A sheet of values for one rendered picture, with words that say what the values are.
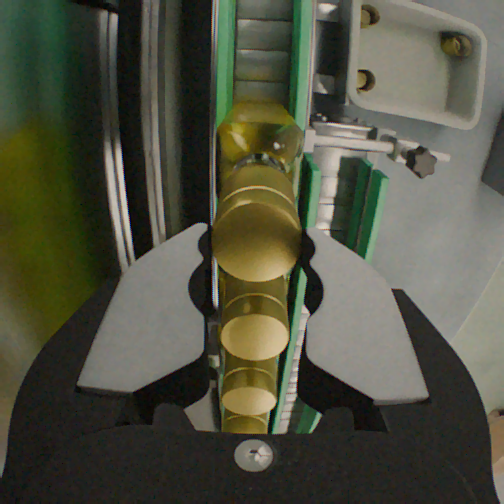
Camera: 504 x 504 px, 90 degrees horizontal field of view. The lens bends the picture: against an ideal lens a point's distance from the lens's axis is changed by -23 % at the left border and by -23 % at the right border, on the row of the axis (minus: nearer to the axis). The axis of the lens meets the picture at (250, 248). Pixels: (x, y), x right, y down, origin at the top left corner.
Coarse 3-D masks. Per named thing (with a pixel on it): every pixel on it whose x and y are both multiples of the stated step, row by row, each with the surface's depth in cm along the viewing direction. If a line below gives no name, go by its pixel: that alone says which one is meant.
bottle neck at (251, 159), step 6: (246, 156) 18; (252, 156) 17; (258, 156) 17; (264, 156) 17; (270, 156) 18; (240, 162) 17; (246, 162) 17; (252, 162) 16; (258, 162) 16; (264, 162) 16; (270, 162) 17; (276, 162) 17; (234, 168) 18; (276, 168) 16; (282, 168) 18
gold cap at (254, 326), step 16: (240, 288) 16; (256, 288) 16; (272, 288) 16; (224, 304) 17; (240, 304) 15; (256, 304) 15; (272, 304) 15; (224, 320) 15; (240, 320) 15; (256, 320) 15; (272, 320) 15; (224, 336) 15; (240, 336) 15; (256, 336) 15; (272, 336) 15; (288, 336) 15; (240, 352) 16; (256, 352) 16; (272, 352) 16
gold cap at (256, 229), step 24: (240, 168) 15; (264, 168) 14; (240, 192) 12; (264, 192) 12; (288, 192) 13; (216, 216) 12; (240, 216) 11; (264, 216) 11; (288, 216) 11; (216, 240) 12; (240, 240) 12; (264, 240) 12; (288, 240) 12; (240, 264) 12; (264, 264) 12; (288, 264) 12
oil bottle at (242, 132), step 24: (240, 120) 20; (264, 120) 20; (288, 120) 21; (216, 144) 19; (240, 144) 18; (264, 144) 18; (288, 144) 18; (216, 168) 19; (288, 168) 18; (216, 192) 20
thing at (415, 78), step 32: (384, 0) 30; (352, 32) 33; (384, 32) 38; (416, 32) 38; (448, 32) 35; (480, 32) 30; (352, 64) 36; (384, 64) 41; (416, 64) 40; (448, 64) 40; (480, 64) 33; (352, 96) 38; (384, 96) 44; (416, 96) 43; (448, 96) 42; (480, 96) 36
